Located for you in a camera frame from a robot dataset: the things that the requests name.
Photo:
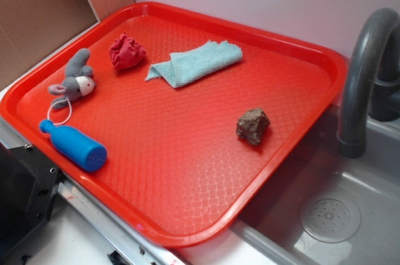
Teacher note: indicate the brown rock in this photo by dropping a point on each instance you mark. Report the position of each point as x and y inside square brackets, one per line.
[252, 125]

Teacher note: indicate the red plastic tray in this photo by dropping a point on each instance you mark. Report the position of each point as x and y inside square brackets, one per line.
[176, 171]

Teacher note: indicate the light blue folded cloth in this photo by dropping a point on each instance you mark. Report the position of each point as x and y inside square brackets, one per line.
[184, 68]

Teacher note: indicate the crumpled red cloth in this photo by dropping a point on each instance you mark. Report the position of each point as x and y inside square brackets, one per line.
[126, 53]

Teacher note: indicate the blue plastic toy bottle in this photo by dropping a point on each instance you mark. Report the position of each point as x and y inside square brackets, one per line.
[87, 153]

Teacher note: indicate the grey plush donkey toy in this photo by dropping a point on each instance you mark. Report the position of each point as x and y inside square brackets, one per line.
[78, 81]

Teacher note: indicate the round sink drain cover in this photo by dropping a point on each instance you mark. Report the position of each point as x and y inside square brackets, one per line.
[330, 217]

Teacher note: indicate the grey curved faucet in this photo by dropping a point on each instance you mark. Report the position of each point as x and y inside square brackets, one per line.
[372, 85]

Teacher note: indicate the brown cardboard panel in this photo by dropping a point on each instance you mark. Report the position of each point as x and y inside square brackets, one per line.
[31, 30]

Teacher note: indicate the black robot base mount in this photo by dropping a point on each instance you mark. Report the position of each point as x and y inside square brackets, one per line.
[29, 183]

